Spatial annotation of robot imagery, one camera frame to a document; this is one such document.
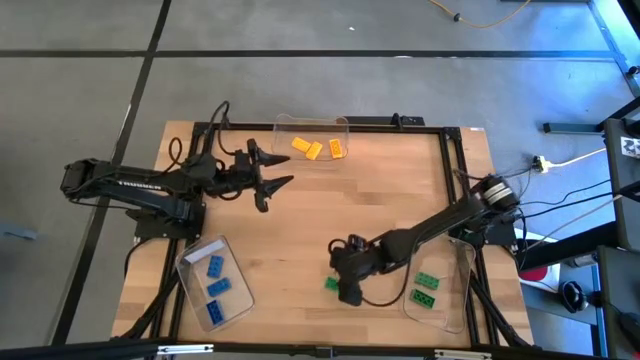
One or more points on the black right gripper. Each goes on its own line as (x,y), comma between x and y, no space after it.
(350,287)

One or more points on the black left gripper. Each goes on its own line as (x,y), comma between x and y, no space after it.
(242,175)

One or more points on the green toy building block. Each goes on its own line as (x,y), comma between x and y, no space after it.
(422,298)
(426,280)
(331,283)

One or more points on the yellow toy building block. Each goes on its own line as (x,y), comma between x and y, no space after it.
(301,144)
(314,150)
(336,148)

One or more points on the blue toy building block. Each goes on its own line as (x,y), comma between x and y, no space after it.
(215,266)
(215,312)
(219,287)

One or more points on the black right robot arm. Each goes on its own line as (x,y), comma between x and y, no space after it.
(440,220)

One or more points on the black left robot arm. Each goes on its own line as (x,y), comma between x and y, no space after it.
(140,185)

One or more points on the clear plastic bin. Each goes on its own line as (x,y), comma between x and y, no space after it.
(450,310)
(237,280)
(285,125)

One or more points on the black mounting plate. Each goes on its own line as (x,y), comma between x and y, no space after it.
(370,120)

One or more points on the red round object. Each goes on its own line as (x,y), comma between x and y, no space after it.
(533,274)

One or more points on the black headset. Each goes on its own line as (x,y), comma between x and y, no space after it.
(572,296)

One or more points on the white power strip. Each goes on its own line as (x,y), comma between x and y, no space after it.
(539,163)

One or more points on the black overhead crossbar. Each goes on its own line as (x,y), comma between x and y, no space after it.
(100,350)

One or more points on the grey floor plate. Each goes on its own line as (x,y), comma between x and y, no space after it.
(17,232)

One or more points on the dark grey desk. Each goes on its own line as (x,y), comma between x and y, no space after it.
(620,300)

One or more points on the black floor stand bar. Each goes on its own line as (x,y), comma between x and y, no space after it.
(572,128)

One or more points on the black side table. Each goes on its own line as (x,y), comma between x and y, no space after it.
(622,190)

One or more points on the white fiducial marker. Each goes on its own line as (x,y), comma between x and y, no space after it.
(631,147)

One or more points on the black aluminium table frame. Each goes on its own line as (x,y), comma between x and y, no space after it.
(320,128)

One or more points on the grey metal rack frame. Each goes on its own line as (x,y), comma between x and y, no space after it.
(607,40)

